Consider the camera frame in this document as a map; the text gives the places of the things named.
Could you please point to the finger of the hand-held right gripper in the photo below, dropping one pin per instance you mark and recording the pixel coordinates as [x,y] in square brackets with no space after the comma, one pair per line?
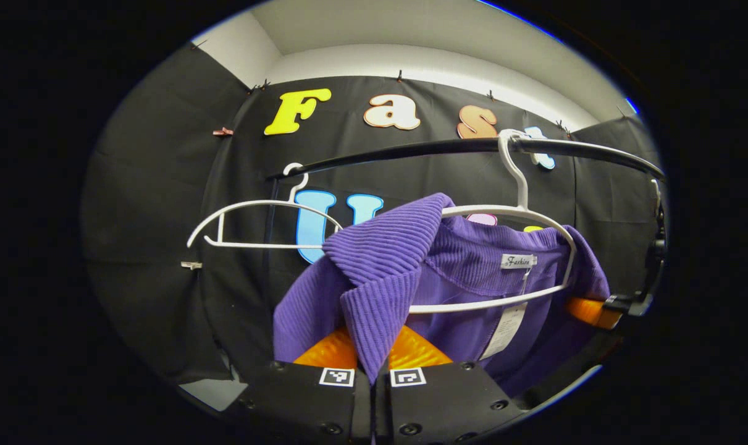
[590,312]

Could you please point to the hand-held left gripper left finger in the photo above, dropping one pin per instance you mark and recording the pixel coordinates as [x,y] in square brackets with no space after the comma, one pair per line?
[299,402]

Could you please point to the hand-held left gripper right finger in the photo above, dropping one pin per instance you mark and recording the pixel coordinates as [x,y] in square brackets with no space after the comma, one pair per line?
[441,402]

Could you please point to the white plastic hanger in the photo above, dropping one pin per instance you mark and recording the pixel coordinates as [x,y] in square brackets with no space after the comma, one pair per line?
[256,205]
[519,185]

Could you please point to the purple ribbed knit garment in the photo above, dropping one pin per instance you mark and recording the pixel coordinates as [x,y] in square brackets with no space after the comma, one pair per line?
[380,259]

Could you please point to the black clothes rack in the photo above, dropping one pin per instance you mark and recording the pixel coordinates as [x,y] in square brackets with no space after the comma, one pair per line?
[441,148]

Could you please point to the silver clip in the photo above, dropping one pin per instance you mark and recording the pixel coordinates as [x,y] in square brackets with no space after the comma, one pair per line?
[191,265]

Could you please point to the pink clip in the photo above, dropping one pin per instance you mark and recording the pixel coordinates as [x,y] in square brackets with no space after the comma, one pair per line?
[223,131]

